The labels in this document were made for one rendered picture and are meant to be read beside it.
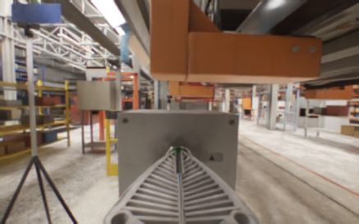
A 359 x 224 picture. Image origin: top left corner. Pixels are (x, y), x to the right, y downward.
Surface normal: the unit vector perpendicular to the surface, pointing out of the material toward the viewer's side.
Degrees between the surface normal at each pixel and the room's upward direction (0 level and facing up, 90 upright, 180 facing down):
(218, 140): 90
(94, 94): 90
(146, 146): 90
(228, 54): 90
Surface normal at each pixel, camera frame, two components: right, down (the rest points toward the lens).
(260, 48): 0.03, 0.07
